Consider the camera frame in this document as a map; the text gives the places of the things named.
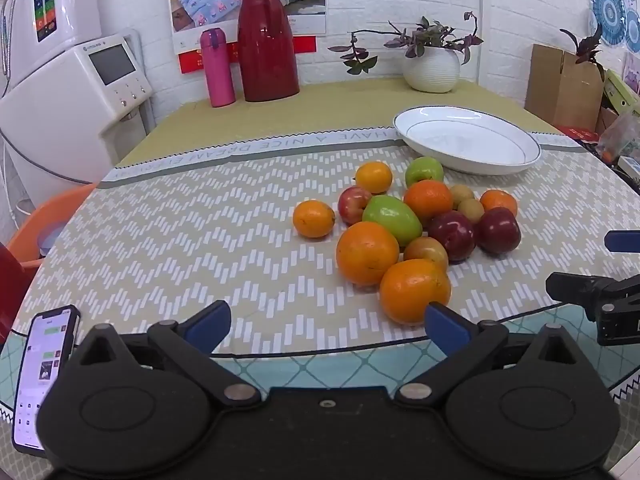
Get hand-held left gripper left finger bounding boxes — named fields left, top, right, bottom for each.
left=75, top=300, right=262, bottom=407

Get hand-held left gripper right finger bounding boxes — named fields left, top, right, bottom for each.
left=395, top=301, right=578, bottom=407

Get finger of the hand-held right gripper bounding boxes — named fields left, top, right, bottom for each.
left=545, top=271, right=609, bottom=322
left=604, top=230, right=640, bottom=253

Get orange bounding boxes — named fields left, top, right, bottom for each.
left=379, top=258, right=452, bottom=325
left=335, top=221, right=401, bottom=287
left=403, top=179, right=454, bottom=227

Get red and yellow apple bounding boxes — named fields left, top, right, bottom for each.
left=403, top=236, right=449, bottom=273

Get dark red apple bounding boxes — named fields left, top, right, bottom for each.
left=476, top=207, right=522, bottom=254
left=427, top=211, right=477, bottom=262

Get tangerine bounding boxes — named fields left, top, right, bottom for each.
left=293, top=200, right=336, bottom=239
left=479, top=189, right=518, bottom=218
left=355, top=161, right=394, bottom=195

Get small tan fruit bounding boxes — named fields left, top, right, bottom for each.
left=457, top=198, right=486, bottom=225
left=450, top=184, right=476, bottom=210

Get large oblong green apple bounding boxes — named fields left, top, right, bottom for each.
left=362, top=195, right=424, bottom=248

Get small round green apple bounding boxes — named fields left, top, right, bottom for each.
left=404, top=156, right=445, bottom=188

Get white plate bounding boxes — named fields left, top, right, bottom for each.
left=393, top=106, right=542, bottom=176

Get patterned tablecloth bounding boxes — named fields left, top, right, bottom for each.
left=0, top=78, right=640, bottom=441

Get clear plastic bag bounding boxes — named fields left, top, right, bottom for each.
left=597, top=112, right=640, bottom=166

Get red envelope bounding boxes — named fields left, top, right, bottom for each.
left=557, top=125, right=601, bottom=142

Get green box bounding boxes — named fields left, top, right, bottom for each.
left=602, top=69, right=640, bottom=116

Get cardboard box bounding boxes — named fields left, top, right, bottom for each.
left=524, top=43, right=606, bottom=131

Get black smartphone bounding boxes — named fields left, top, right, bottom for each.
left=11, top=305, right=82, bottom=458

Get dark purple plant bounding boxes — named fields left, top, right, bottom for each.
left=560, top=22, right=607, bottom=81

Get orange plastic chair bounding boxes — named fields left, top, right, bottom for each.
left=6, top=182, right=101, bottom=271

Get red chair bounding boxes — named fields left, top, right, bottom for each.
left=0, top=242, right=36, bottom=346

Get white water dispenser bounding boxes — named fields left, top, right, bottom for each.
left=0, top=32, right=153, bottom=211

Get purple plant in white pot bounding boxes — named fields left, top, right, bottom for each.
left=328, top=11, right=484, bottom=94

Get pink bottle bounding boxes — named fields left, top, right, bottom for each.
left=200, top=27, right=236, bottom=108

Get red thermos jug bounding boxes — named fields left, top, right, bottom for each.
left=237, top=0, right=301, bottom=103

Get blue decorative wall plates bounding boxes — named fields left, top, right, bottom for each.
left=588, top=0, right=640, bottom=53

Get wall poster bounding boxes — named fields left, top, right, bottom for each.
left=166, top=0, right=328, bottom=75

